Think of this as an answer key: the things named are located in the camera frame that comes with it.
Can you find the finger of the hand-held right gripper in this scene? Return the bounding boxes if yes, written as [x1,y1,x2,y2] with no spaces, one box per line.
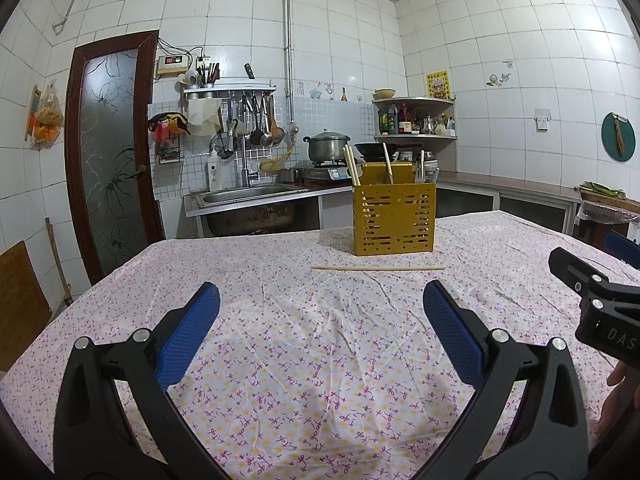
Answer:
[548,247,640,311]
[604,230,640,265]

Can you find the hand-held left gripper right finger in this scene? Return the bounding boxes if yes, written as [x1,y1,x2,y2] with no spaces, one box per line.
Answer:
[417,280,590,480]

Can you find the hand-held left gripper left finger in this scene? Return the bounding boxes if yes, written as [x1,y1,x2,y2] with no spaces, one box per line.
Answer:
[54,281,223,480]

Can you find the yellow slotted utensil holder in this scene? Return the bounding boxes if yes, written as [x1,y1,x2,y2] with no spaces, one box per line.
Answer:
[352,161,437,256]

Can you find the person's right hand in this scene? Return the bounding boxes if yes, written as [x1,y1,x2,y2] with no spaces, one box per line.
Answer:
[596,360,640,440]

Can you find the wooden side table with plastic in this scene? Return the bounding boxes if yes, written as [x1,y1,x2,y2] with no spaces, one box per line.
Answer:
[572,185,640,241]

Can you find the green vegetables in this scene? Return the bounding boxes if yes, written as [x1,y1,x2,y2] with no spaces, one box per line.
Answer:
[577,181,626,198]

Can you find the green round cutting board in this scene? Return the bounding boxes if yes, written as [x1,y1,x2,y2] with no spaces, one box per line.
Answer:
[601,111,637,163]

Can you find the floral tablecloth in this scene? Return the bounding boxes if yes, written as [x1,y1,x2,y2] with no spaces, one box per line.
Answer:
[0,208,640,480]

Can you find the wooden stick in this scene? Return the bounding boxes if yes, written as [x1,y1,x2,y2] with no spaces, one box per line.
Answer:
[45,217,73,308]

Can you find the stainless steel sink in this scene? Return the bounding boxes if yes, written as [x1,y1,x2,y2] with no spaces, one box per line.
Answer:
[185,182,321,238]

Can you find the white soap bottle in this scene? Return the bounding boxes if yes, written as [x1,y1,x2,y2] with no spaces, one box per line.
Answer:
[207,145,224,192]

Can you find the wooden board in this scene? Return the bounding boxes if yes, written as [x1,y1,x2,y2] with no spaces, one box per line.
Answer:
[0,240,53,371]

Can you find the brown door with frosted glass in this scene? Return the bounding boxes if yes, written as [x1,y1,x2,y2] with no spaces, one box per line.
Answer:
[65,30,166,286]

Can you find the yellow mesh bag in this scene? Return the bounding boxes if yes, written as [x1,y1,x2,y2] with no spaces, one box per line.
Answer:
[258,145,296,173]

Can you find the black wok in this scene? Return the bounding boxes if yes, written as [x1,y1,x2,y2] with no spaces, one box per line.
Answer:
[353,142,423,158]

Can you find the steel gas stove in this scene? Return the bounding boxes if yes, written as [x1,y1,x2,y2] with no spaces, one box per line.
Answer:
[295,160,356,183]

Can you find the black ladle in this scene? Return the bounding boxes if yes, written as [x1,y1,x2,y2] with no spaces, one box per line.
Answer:
[250,97,265,146]

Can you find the steel ladle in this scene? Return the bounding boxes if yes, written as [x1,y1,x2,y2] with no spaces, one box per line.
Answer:
[260,97,274,147]

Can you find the yellow and red hanging bundle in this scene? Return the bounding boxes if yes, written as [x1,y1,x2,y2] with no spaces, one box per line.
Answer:
[148,112,192,137]

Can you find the row of condiment bottles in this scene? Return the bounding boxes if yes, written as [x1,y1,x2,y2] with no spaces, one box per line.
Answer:
[377,104,457,136]

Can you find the white hanging bag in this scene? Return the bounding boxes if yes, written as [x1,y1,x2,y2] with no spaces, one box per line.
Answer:
[187,99,223,137]

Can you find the steel cooking pot with lid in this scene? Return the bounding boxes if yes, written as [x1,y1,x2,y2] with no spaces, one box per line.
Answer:
[302,129,352,163]

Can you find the white corner shelf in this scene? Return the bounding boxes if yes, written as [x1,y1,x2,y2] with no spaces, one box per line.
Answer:
[371,96,458,142]

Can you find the hanging orange plastic bags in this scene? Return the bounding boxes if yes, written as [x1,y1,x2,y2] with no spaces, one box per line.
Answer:
[26,82,66,150]

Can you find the wire wall basket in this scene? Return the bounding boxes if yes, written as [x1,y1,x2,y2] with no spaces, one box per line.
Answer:
[156,137,183,166]

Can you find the teapot wall stickers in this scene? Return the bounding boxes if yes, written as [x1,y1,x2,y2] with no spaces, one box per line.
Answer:
[486,60,516,88]

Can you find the yellow wall poster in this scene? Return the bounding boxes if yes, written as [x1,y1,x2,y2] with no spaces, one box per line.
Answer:
[426,71,452,101]

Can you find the metal wall rack shelf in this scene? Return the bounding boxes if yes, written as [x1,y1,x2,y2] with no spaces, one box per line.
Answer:
[182,82,277,101]

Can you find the white wall controller box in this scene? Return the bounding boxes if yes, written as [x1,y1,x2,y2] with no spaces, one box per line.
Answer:
[156,52,191,78]

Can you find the grey wall pipe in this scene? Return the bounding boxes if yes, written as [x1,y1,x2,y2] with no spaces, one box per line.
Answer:
[52,0,297,128]

